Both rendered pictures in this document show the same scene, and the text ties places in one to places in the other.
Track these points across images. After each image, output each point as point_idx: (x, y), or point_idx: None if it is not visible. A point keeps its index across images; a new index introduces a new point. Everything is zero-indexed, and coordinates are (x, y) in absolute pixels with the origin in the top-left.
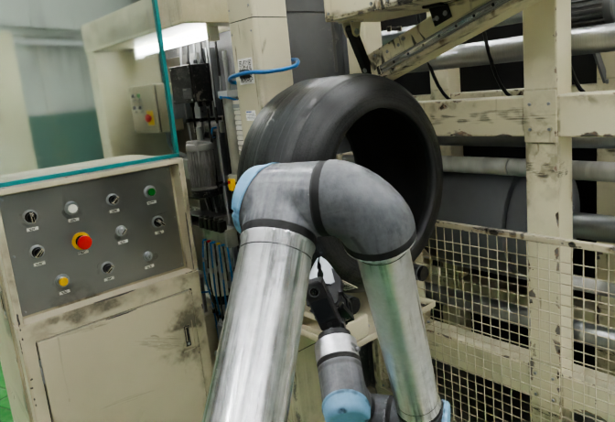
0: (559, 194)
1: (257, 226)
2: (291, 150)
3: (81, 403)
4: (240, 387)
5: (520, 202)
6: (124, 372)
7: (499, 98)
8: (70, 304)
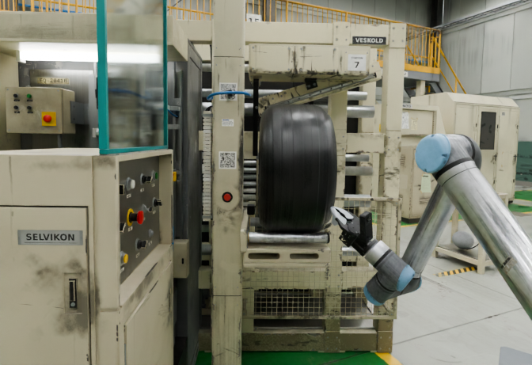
0: (344, 180)
1: (469, 161)
2: (325, 141)
3: None
4: (523, 229)
5: None
6: (153, 344)
7: None
8: (122, 283)
